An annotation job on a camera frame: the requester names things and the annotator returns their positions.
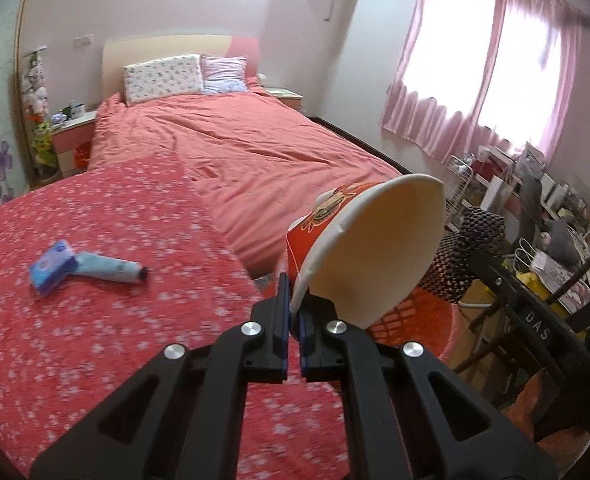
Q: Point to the yellow green plush toy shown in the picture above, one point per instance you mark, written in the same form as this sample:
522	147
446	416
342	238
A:
44	145

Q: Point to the orange cloth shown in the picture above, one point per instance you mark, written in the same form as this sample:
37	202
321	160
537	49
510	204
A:
550	410

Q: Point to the pink white nightstand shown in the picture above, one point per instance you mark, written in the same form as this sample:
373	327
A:
72	135
285	97

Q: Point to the blue tissue pack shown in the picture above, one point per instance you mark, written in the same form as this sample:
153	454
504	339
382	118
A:
52	267

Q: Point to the pink striped pillow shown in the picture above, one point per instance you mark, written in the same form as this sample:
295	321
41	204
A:
225	72

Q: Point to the dark wooden bed frame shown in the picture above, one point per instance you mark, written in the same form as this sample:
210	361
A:
365	147

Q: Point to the small red bin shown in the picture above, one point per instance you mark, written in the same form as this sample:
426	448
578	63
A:
82	156

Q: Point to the pink duvet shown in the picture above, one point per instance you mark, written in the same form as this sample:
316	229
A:
275	150

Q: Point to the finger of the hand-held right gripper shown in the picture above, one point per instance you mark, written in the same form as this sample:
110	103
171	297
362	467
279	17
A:
495	275

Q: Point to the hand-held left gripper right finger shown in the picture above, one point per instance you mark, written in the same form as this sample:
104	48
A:
302	330

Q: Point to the cream pink headboard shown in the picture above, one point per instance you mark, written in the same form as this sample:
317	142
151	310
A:
165	45

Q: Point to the pink curtain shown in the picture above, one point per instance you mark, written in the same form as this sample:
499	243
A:
425	85

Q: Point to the white floral pillow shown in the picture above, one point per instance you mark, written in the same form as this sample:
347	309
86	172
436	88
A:
162	79

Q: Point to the red paper cup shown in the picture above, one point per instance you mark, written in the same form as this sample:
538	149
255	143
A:
385	250

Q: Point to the black dotted box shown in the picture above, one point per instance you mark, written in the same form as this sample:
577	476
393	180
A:
475	230

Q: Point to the red floral blanket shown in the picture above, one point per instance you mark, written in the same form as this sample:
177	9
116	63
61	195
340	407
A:
125	220

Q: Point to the white paper shopping bag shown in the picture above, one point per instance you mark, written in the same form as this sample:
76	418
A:
537	262

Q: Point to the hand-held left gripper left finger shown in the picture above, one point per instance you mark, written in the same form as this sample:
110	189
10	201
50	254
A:
286	310

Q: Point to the light blue tube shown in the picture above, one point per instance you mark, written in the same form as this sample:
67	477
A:
105	267

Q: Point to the orange plastic laundry basket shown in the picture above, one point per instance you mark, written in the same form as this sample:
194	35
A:
415	320

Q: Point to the grey cloth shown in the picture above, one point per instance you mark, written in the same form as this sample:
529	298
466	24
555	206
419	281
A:
560	237

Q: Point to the stuffed toy stack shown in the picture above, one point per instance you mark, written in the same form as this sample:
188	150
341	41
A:
37	90

